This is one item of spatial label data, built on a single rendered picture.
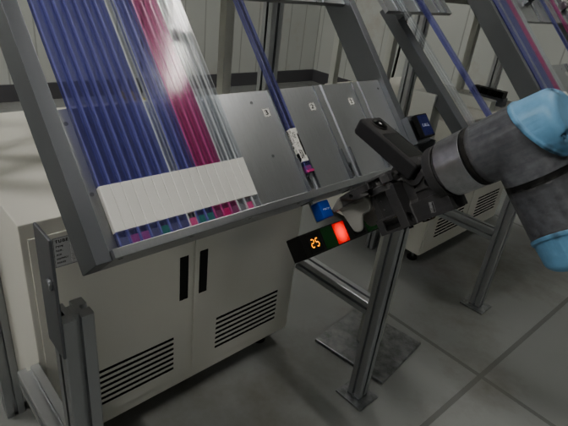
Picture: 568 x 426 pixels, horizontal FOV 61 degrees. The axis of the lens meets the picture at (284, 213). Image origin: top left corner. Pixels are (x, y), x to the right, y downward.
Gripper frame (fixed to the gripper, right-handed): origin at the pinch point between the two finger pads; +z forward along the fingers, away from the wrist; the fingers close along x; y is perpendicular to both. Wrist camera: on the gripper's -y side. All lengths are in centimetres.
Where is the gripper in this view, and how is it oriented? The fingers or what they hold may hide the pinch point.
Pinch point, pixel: (338, 203)
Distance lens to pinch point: 77.5
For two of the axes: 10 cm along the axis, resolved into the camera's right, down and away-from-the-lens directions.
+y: 3.7, 9.2, -0.8
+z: -5.7, 3.0, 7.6
